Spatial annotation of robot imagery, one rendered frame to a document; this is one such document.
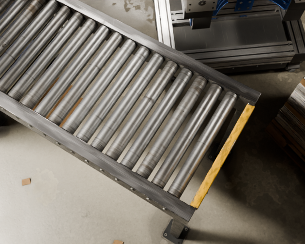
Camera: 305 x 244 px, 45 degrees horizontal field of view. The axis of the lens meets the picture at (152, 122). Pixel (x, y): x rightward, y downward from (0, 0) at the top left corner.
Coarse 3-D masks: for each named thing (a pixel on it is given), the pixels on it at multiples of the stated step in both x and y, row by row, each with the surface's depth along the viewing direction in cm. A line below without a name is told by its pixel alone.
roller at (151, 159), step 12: (192, 84) 142; (204, 84) 142; (192, 96) 139; (180, 108) 137; (168, 120) 137; (180, 120) 136; (168, 132) 134; (156, 144) 132; (168, 144) 134; (156, 156) 131; (144, 168) 129
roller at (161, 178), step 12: (216, 84) 140; (204, 96) 140; (216, 96) 139; (204, 108) 137; (192, 120) 136; (204, 120) 137; (192, 132) 134; (180, 144) 132; (168, 156) 131; (180, 156) 131; (168, 168) 129; (156, 180) 128
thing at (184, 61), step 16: (48, 0) 161; (64, 0) 156; (96, 16) 153; (112, 32) 153; (128, 32) 150; (160, 48) 147; (192, 64) 144; (192, 80) 149; (208, 80) 142; (224, 80) 141; (240, 96) 139; (256, 96) 138
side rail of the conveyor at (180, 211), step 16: (0, 96) 141; (16, 112) 138; (32, 112) 138; (32, 128) 142; (48, 128) 135; (64, 144) 133; (80, 144) 133; (96, 160) 131; (112, 160) 130; (112, 176) 131; (128, 176) 128; (144, 192) 126; (160, 192) 126; (160, 208) 132; (176, 208) 124; (192, 208) 124
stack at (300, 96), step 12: (300, 84) 162; (300, 96) 166; (300, 108) 173; (276, 120) 199; (288, 120) 190; (276, 132) 206; (288, 132) 197; (300, 132) 187; (288, 144) 204; (300, 144) 194; (300, 156) 200
